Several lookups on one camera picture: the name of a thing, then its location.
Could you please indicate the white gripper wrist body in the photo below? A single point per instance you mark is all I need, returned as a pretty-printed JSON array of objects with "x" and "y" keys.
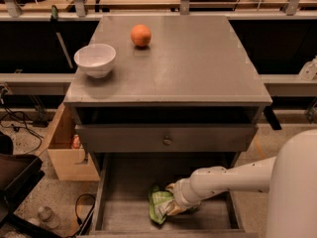
[{"x": 181, "y": 192}]

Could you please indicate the green rice chip bag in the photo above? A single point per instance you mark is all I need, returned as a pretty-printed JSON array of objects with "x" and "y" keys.
[{"x": 158, "y": 201}]

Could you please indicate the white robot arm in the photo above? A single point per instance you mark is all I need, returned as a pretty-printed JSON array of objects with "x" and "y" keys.
[{"x": 289, "y": 179}]

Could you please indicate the round brass drawer knob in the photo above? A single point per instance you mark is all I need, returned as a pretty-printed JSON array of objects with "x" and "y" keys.
[{"x": 167, "y": 141}]

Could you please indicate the open grey middle drawer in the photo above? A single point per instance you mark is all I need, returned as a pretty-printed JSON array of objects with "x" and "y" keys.
[{"x": 122, "y": 209}]

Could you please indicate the grey wooden drawer cabinet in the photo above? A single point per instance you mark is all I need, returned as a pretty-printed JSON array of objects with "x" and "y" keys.
[{"x": 194, "y": 71}]

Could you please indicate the closed grey top drawer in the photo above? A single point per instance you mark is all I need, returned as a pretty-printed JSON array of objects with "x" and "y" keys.
[{"x": 148, "y": 138}]

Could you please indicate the cardboard box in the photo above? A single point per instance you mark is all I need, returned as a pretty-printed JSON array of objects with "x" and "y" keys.
[{"x": 69, "y": 162}]

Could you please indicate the red soda can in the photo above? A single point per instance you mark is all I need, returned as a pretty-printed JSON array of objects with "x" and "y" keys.
[{"x": 75, "y": 142}]

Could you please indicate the clear plastic bottle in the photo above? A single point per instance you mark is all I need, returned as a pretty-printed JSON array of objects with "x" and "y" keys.
[{"x": 48, "y": 217}]

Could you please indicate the white ceramic bowl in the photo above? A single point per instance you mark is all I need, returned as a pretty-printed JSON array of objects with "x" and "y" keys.
[{"x": 96, "y": 60}]

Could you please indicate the black chair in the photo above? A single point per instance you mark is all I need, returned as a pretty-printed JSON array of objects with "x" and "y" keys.
[{"x": 19, "y": 174}]

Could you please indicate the orange fruit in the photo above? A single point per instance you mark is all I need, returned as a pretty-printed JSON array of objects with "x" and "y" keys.
[{"x": 141, "y": 35}]

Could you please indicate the green handled tool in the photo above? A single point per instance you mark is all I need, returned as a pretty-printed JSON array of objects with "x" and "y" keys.
[{"x": 54, "y": 21}]

